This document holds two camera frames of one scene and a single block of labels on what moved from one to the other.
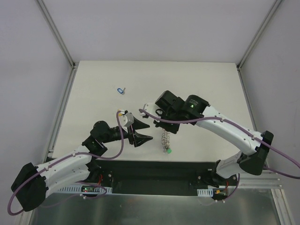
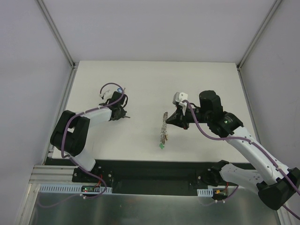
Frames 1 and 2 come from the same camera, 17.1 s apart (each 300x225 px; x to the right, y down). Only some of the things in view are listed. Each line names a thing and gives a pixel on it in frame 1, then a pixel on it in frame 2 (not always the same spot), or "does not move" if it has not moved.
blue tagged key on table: (121, 91) does not move
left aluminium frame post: (55, 29) does not move
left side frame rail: (62, 111) does not move
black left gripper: (132, 134) to (120, 112)
